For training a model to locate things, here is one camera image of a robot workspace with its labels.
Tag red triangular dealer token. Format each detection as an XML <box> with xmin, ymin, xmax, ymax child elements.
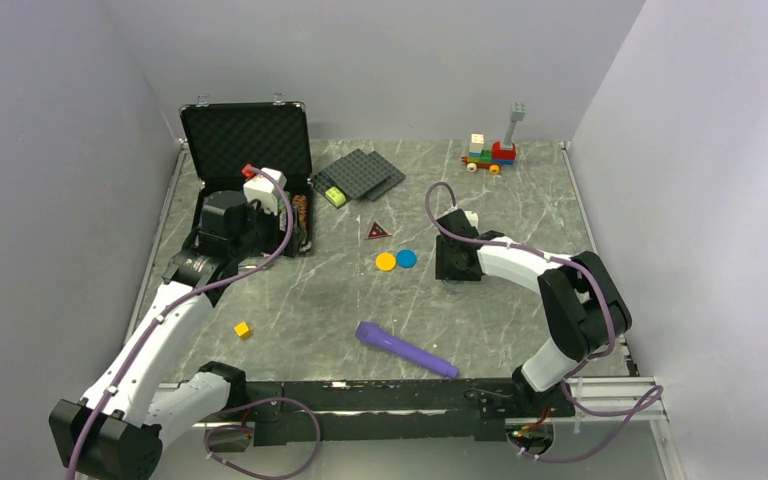
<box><xmin>366</xmin><ymin>221</ymin><xmax>391</xmax><ymax>240</ymax></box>

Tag orange poker chip stack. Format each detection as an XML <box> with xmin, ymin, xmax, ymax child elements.
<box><xmin>292</xmin><ymin>195</ymin><xmax>309</xmax><ymax>251</ymax></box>

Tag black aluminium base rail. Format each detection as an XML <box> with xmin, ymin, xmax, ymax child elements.
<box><xmin>69</xmin><ymin>376</ymin><xmax>680</xmax><ymax>480</ymax></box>

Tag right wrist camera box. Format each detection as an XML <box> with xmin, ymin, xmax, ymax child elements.
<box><xmin>463</xmin><ymin>210</ymin><xmax>479</xmax><ymax>229</ymax></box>

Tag purple flashlight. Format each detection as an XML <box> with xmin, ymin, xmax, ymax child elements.
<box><xmin>355</xmin><ymin>321</ymin><xmax>459</xmax><ymax>378</ymax></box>

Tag toy brick train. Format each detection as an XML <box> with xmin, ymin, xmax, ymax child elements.
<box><xmin>461</xmin><ymin>102</ymin><xmax>526</xmax><ymax>175</ymax></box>

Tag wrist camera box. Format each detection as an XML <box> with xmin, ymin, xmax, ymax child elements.
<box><xmin>242</xmin><ymin>164</ymin><xmax>287</xmax><ymax>215</ymax></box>
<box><xmin>463</xmin><ymin>210</ymin><xmax>479</xmax><ymax>229</ymax></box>

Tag yellow round disc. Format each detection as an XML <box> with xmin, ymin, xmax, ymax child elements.
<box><xmin>375</xmin><ymin>252</ymin><xmax>397</xmax><ymax>272</ymax></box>

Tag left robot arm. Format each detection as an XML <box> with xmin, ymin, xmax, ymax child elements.
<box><xmin>48</xmin><ymin>188</ymin><xmax>299</xmax><ymax>479</ymax></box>

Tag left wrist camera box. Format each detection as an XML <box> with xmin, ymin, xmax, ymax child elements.
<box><xmin>242</xmin><ymin>164</ymin><xmax>287</xmax><ymax>215</ymax></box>

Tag black poker set case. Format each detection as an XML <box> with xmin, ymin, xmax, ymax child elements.
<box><xmin>179</xmin><ymin>93</ymin><xmax>315</xmax><ymax>260</ymax></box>

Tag blue round disc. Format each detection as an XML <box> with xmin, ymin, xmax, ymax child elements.
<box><xmin>396</xmin><ymin>249</ymin><xmax>418</xmax><ymax>269</ymax></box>

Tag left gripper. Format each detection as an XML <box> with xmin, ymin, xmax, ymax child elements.
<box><xmin>231</xmin><ymin>195</ymin><xmax>306</xmax><ymax>262</ymax></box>

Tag dark grey building baseplate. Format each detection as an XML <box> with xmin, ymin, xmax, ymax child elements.
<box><xmin>312</xmin><ymin>149</ymin><xmax>389</xmax><ymax>200</ymax></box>

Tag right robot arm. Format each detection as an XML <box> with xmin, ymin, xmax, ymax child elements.
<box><xmin>434</xmin><ymin>209</ymin><xmax>632</xmax><ymax>416</ymax></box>

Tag lime green toy block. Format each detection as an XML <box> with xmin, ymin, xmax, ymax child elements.
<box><xmin>324</xmin><ymin>187</ymin><xmax>348</xmax><ymax>208</ymax></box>

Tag small yellow cube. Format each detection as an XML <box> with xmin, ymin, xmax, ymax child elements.
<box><xmin>234</xmin><ymin>322</ymin><xmax>252</xmax><ymax>339</ymax></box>

